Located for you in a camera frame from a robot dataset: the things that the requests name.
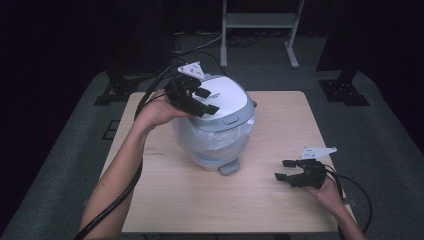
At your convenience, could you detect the white grey-lidded trash can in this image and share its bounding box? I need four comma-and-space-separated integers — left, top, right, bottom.
172, 73, 258, 177

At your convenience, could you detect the translucent plastic bin liner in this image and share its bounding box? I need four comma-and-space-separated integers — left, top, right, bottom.
172, 114, 256, 164

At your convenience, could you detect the black stand base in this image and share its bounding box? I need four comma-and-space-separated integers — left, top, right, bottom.
318, 69, 370, 107
93, 69, 142, 107

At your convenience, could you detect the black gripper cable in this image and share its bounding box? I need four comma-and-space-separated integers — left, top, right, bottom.
73, 62, 185, 240
324, 164, 374, 234

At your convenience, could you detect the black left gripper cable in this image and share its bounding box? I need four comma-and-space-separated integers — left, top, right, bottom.
73, 62, 185, 240

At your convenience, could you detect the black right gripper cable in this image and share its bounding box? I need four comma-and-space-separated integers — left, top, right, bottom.
324, 164, 374, 234

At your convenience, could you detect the person's left hand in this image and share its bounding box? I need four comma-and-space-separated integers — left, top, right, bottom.
134, 88, 194, 132

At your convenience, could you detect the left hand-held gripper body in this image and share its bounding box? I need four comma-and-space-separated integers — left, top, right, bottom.
164, 61, 209, 118

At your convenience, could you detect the dark floor outlet plate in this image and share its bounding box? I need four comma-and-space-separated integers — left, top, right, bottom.
101, 119, 122, 141

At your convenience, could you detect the person's right hand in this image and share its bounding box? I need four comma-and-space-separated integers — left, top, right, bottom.
302, 175, 345, 208

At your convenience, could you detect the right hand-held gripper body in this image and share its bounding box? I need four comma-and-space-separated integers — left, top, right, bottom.
289, 146, 338, 190

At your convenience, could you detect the white floor cable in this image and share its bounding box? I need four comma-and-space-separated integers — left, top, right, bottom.
172, 32, 224, 56

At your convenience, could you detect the white metal stand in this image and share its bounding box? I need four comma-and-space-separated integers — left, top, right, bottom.
219, 0, 306, 70

